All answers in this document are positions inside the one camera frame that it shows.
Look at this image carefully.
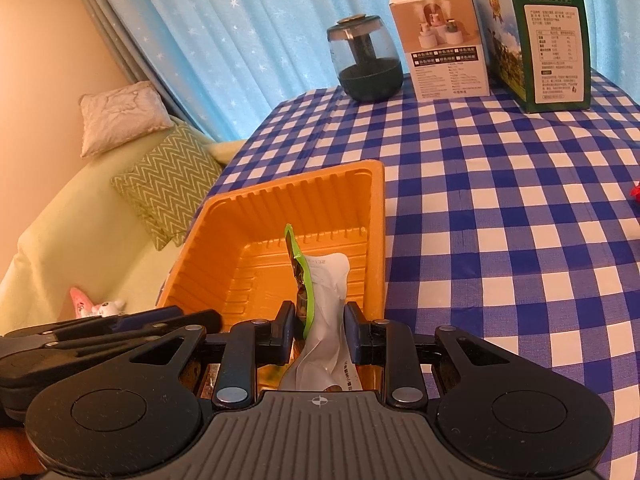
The green white snack packet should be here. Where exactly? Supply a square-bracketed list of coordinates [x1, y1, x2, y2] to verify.
[279, 224, 362, 392]

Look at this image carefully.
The red snack pack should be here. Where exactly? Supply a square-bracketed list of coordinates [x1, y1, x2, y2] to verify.
[630, 184, 640, 202]

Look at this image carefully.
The left human hand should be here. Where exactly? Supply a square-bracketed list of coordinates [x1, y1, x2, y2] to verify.
[0, 428, 44, 479]

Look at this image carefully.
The pink plush toy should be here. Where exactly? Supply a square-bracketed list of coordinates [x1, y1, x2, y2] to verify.
[70, 287, 126, 318]

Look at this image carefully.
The light green sofa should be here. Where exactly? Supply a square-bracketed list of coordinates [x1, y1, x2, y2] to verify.
[0, 114, 249, 336]

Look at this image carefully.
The orange plastic tray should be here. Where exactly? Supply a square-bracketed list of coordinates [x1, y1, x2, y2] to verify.
[157, 160, 385, 330]

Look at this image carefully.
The green chevron cushion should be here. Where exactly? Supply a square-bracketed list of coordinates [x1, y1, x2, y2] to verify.
[111, 119, 222, 250]

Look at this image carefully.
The blue white checkered tablecloth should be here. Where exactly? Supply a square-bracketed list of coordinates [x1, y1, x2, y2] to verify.
[208, 75, 639, 479]

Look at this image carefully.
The beige embroidered cushion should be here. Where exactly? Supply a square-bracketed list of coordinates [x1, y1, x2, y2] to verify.
[79, 81, 174, 158]

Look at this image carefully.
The grey curtain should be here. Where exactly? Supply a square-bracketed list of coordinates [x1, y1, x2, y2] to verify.
[82, 0, 191, 122]

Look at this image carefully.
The blue star curtain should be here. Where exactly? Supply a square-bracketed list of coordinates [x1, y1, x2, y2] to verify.
[108, 0, 639, 141]

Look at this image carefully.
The dark green glass humidifier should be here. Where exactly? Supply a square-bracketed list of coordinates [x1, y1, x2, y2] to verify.
[326, 14, 404, 103]

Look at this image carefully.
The white humidifier product box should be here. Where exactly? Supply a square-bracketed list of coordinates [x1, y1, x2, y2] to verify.
[390, 0, 489, 102]

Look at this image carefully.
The green milk carton box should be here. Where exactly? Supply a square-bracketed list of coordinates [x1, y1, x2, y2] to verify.
[472, 0, 592, 114]

